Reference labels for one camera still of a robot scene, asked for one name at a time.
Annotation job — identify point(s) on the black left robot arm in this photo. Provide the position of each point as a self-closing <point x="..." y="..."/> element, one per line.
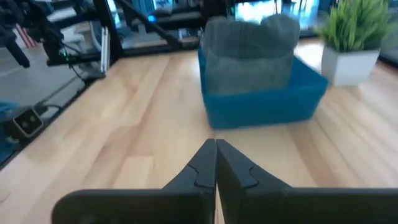
<point x="51" y="37"/>

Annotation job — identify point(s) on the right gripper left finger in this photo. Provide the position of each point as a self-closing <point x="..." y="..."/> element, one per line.
<point x="186" y="202"/>

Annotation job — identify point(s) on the silver metal bracket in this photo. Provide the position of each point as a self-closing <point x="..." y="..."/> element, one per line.
<point x="104" y="49"/>

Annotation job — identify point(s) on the blue plastic bin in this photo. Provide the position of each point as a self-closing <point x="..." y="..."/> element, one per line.
<point x="264" y="109"/>

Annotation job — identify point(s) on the green plant in white pot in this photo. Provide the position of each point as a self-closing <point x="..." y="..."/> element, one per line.
<point x="351" y="62"/>

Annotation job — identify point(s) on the black diagonal frame brace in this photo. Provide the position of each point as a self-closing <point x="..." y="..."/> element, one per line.
<point x="149" y="26"/>

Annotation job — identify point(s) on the table-level camera box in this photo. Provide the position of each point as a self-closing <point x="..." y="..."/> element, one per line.
<point x="28" y="123"/>

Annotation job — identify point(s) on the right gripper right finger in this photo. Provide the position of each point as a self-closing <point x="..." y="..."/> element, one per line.
<point x="280" y="205"/>

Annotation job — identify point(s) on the black frame post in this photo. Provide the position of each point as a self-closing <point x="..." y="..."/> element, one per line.
<point x="107" y="21"/>

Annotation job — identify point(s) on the faded green baseball cap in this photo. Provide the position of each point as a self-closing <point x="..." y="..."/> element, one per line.
<point x="248" y="62"/>

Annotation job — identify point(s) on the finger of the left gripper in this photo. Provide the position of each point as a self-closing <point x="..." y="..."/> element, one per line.
<point x="18" y="54"/>

